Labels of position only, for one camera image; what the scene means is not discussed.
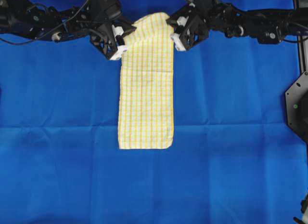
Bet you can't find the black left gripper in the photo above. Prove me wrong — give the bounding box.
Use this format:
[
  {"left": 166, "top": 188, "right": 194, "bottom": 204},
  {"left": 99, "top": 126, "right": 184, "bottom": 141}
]
[{"left": 89, "top": 18, "right": 137, "bottom": 61}]

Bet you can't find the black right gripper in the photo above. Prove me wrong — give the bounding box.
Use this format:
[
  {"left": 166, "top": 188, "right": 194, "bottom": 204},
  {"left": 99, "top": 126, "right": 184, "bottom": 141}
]
[{"left": 166, "top": 7, "right": 209, "bottom": 51}]

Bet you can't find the yellow white checkered towel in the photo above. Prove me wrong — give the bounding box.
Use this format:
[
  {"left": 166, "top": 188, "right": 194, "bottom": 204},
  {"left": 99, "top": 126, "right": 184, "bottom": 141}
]
[{"left": 117, "top": 12, "right": 174, "bottom": 149}]

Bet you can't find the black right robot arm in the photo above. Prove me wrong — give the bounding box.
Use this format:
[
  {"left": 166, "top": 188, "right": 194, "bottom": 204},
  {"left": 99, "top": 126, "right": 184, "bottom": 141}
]
[{"left": 166, "top": 0, "right": 308, "bottom": 52}]

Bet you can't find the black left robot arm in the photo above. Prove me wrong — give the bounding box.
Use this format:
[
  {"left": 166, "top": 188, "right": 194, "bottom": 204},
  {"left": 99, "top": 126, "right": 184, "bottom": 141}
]
[{"left": 0, "top": 0, "right": 137, "bottom": 61}]

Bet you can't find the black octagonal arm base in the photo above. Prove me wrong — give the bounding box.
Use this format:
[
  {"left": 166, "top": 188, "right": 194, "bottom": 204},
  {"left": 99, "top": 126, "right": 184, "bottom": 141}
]
[{"left": 285, "top": 71, "right": 308, "bottom": 144}]

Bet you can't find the blue table cloth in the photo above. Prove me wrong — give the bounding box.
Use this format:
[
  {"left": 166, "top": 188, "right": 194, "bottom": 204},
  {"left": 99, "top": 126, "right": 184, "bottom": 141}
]
[{"left": 0, "top": 0, "right": 308, "bottom": 224}]

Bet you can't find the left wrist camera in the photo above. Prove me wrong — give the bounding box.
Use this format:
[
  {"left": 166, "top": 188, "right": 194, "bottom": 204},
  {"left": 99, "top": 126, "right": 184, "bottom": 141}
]
[{"left": 90, "top": 0, "right": 122, "bottom": 22}]

